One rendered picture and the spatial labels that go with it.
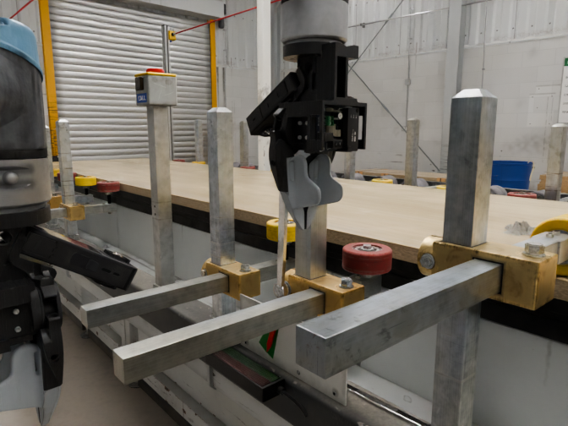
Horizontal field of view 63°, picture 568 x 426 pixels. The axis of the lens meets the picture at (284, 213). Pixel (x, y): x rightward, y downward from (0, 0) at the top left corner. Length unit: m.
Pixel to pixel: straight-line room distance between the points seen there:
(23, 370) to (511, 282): 0.47
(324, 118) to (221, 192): 0.43
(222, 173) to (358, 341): 0.59
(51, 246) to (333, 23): 0.35
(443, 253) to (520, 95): 7.59
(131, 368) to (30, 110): 0.28
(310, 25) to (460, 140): 0.20
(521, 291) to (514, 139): 7.61
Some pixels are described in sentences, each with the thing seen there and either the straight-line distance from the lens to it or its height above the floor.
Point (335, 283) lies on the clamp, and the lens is 0.70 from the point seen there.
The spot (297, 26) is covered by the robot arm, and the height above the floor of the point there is 1.20.
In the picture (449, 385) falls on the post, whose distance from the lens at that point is 0.61.
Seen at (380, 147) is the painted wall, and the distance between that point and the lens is 9.21.
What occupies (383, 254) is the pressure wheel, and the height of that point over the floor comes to 0.91.
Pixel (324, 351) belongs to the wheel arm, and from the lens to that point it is 0.32.
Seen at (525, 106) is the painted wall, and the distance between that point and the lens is 8.07.
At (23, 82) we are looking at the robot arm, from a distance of 0.44.
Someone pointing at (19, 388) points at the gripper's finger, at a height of 0.87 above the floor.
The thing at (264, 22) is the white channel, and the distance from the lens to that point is 2.37.
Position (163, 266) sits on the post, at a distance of 1.15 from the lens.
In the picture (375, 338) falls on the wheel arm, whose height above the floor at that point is 0.94.
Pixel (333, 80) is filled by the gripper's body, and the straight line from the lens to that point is 0.50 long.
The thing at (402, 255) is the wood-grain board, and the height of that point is 0.88.
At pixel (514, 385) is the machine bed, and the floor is 0.71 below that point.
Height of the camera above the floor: 1.10
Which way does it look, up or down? 10 degrees down
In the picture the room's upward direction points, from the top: straight up
